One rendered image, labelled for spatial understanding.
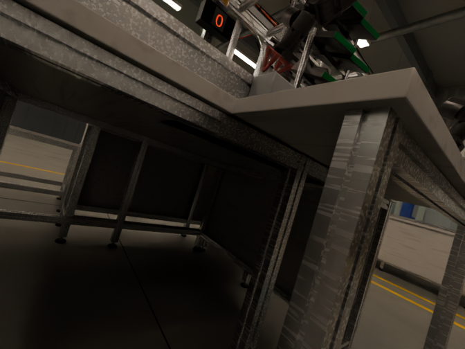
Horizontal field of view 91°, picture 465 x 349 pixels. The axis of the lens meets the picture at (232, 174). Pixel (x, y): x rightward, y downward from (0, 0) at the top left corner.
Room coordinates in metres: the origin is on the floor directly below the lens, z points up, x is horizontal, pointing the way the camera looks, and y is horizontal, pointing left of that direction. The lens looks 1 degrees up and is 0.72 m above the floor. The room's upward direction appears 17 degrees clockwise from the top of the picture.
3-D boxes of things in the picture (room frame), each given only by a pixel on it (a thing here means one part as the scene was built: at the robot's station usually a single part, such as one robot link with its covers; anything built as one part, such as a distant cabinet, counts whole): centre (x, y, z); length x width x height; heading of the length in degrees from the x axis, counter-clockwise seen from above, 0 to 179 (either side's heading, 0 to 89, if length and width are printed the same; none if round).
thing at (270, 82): (0.56, -0.08, 0.93); 0.21 x 0.07 x 0.06; 129
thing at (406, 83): (0.75, -0.28, 0.84); 0.90 x 0.70 x 0.03; 127
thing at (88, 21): (1.13, 0.26, 0.85); 1.50 x 1.41 x 0.03; 129
